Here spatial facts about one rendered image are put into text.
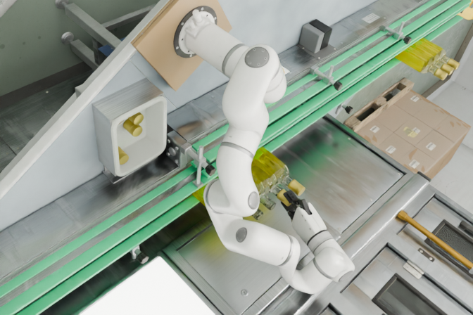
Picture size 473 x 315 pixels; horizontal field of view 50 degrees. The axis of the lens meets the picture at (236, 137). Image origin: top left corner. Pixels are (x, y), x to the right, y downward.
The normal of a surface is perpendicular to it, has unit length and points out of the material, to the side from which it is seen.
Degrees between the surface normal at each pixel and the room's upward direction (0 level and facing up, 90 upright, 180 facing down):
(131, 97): 90
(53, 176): 0
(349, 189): 91
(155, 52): 0
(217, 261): 90
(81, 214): 90
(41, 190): 0
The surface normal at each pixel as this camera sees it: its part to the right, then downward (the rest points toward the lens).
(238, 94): -0.32, -0.35
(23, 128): 0.11, -0.69
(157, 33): 0.70, 0.56
